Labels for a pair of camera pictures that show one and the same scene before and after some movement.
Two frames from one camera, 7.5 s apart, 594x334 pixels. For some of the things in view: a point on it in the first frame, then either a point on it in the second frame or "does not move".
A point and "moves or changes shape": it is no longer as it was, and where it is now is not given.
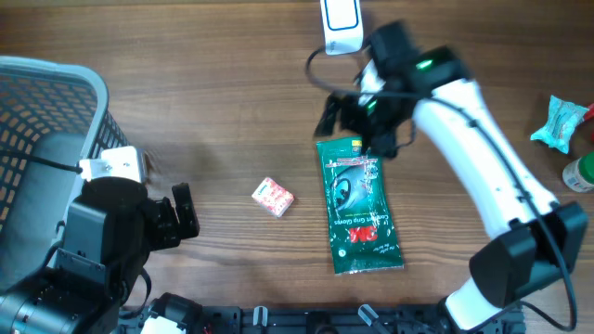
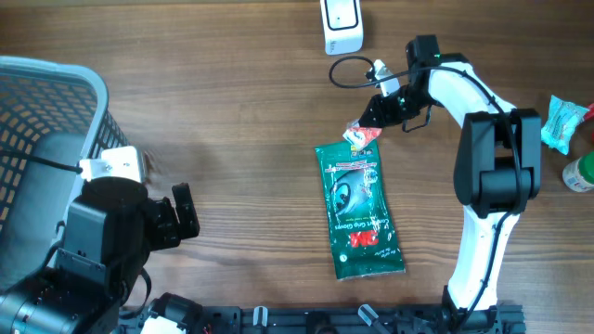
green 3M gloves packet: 364,236 does not move
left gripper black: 162,212 does not move
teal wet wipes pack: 563,118 does not move
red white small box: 274,198 moves or changes shape
